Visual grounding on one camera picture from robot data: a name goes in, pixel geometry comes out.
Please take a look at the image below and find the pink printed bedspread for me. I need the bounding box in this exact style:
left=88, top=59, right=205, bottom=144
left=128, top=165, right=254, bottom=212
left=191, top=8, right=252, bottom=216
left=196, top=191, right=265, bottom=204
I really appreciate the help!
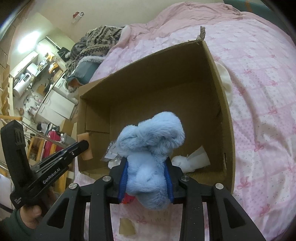
left=74, top=1, right=296, bottom=241

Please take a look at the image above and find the red suitcase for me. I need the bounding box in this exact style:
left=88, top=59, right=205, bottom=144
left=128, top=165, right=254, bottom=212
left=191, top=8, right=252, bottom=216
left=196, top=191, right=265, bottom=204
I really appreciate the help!
left=44, top=131, right=64, bottom=158

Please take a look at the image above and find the white fluffy cloth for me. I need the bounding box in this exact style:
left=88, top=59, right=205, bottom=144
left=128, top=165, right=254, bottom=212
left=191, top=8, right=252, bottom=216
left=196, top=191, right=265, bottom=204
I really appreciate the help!
left=214, top=61, right=233, bottom=105

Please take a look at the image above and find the grey blue pillow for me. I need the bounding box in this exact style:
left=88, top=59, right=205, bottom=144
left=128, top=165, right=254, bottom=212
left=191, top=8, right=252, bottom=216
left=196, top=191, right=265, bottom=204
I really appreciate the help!
left=69, top=57, right=104, bottom=85

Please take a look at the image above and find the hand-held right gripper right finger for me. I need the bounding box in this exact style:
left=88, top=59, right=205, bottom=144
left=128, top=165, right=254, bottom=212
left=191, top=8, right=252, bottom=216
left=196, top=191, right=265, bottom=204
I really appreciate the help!
left=165, top=158, right=266, bottom=241

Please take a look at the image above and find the brown cardboard box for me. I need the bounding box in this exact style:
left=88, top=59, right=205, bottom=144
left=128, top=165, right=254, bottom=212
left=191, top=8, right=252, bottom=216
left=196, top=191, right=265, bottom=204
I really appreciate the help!
left=76, top=25, right=236, bottom=195

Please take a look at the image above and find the peach soft sponge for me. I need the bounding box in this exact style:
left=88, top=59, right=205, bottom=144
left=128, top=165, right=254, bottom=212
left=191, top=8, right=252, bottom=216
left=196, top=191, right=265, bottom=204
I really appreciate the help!
left=77, top=133, right=94, bottom=161

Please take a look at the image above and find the patterned knit blanket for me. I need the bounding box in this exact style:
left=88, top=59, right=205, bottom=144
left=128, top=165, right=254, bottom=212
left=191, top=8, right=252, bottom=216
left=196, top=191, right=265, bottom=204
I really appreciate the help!
left=65, top=25, right=130, bottom=77

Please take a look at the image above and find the white soft cloth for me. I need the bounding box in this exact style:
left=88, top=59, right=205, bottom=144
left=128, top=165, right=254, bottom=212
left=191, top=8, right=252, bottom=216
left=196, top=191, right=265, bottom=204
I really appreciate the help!
left=172, top=146, right=211, bottom=173

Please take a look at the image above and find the clear plastic packet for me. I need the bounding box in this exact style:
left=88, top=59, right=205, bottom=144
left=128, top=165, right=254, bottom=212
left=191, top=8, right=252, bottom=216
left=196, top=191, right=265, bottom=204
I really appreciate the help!
left=100, top=140, right=122, bottom=163

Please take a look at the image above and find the pink round soft toy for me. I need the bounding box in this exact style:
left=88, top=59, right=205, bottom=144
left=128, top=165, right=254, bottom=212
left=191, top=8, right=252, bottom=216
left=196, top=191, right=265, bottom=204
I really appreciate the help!
left=122, top=193, right=136, bottom=205

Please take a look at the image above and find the wall hook rack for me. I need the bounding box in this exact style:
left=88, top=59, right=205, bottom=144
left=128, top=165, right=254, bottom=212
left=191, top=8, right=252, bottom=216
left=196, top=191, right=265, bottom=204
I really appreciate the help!
left=72, top=12, right=85, bottom=23

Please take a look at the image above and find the person's left forearm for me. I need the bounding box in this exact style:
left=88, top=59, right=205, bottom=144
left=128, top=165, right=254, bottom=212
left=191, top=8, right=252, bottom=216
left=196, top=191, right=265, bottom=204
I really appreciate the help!
left=0, top=209, right=35, bottom=241

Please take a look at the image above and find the teal headboard cushion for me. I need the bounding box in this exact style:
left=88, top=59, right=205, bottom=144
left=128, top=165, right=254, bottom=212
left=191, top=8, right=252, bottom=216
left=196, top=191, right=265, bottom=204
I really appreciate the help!
left=233, top=0, right=262, bottom=12

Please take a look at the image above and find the white washing machine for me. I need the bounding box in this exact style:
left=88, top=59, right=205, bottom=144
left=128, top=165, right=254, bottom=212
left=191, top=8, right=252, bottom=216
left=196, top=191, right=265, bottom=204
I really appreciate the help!
left=54, top=74, right=78, bottom=100

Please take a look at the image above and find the blue fluffy plush toy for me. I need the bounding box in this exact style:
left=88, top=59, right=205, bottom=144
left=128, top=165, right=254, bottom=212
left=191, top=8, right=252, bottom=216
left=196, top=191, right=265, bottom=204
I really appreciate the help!
left=116, top=111, right=185, bottom=211

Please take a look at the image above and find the yellow wooden rack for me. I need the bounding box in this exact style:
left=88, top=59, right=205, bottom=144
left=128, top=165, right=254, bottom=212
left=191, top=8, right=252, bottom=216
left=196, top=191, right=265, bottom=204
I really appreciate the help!
left=28, top=136, right=47, bottom=163

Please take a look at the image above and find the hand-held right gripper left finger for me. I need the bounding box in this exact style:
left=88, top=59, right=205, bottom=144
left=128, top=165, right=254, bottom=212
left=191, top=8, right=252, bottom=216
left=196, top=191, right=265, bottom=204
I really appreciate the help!
left=31, top=158, right=129, bottom=241

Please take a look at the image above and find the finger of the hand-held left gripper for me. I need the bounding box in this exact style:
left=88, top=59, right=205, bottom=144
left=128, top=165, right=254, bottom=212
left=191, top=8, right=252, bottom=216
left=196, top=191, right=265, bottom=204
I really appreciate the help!
left=53, top=140, right=90, bottom=163

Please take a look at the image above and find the black hanging garment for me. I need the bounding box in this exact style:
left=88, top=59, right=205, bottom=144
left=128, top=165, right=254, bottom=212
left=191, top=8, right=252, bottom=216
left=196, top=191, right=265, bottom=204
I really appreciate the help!
left=58, top=46, right=71, bottom=59

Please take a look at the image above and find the person's left hand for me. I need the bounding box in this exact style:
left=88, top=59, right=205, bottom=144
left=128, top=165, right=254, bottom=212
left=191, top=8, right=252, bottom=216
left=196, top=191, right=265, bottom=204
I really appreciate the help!
left=20, top=204, right=42, bottom=230

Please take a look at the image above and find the white kitchen cabinet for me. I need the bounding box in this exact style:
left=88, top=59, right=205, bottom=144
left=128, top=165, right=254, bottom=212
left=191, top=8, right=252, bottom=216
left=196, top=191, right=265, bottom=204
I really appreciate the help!
left=37, top=89, right=75, bottom=120

